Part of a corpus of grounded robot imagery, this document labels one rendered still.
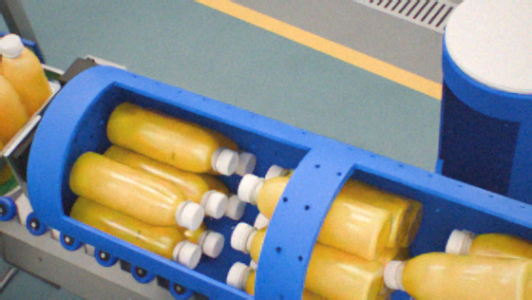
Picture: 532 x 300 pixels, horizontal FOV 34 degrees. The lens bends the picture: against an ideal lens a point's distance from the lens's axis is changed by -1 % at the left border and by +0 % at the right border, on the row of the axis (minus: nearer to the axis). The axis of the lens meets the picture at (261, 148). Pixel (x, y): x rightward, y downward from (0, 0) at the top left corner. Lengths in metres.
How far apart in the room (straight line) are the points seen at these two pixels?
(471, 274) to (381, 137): 1.71
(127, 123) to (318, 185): 0.37
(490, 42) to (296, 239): 0.64
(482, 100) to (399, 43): 1.54
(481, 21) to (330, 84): 1.37
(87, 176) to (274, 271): 0.36
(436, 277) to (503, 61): 0.55
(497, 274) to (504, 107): 0.52
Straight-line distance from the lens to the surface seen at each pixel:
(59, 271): 1.61
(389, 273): 1.23
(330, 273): 1.19
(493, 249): 1.20
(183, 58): 3.15
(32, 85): 1.70
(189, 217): 1.29
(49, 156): 1.33
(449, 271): 1.16
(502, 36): 1.64
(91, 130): 1.45
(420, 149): 2.79
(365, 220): 1.16
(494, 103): 1.58
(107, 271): 1.52
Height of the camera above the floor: 2.16
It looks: 50 degrees down
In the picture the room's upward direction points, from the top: 10 degrees counter-clockwise
